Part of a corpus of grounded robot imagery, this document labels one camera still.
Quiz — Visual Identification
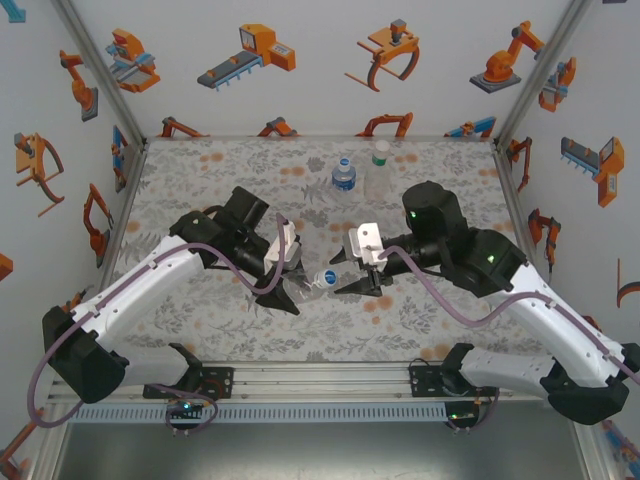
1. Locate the grey floral table cloth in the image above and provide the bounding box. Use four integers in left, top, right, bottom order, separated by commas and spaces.
102, 137, 556, 364

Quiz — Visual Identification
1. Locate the small blue label bottle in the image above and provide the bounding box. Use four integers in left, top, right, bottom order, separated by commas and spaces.
330, 164, 360, 194

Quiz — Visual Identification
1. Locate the aluminium table side rail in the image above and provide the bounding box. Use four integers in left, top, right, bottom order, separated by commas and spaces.
94, 137, 150, 301
492, 137, 569, 361

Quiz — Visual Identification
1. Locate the aluminium mounting rail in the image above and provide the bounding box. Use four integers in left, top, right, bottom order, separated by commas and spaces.
47, 362, 594, 404

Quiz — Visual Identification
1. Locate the grey metal panel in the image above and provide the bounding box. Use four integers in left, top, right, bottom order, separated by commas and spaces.
54, 419, 586, 480

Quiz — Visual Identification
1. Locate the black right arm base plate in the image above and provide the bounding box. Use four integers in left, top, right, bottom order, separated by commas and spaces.
408, 364, 501, 399

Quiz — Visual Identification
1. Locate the aluminium frame post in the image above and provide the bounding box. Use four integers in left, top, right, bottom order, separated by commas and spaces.
52, 0, 149, 151
494, 0, 594, 149

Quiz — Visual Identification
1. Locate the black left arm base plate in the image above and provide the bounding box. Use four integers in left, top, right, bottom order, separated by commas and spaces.
143, 366, 236, 400

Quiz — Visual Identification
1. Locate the white slotted cable duct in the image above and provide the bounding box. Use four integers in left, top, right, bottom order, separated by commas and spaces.
67, 403, 449, 424

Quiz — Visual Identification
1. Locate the clear bottle with green label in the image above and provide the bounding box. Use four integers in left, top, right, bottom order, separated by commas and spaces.
363, 151, 394, 199

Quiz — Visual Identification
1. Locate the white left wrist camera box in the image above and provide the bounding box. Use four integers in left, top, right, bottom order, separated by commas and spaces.
263, 219, 304, 271

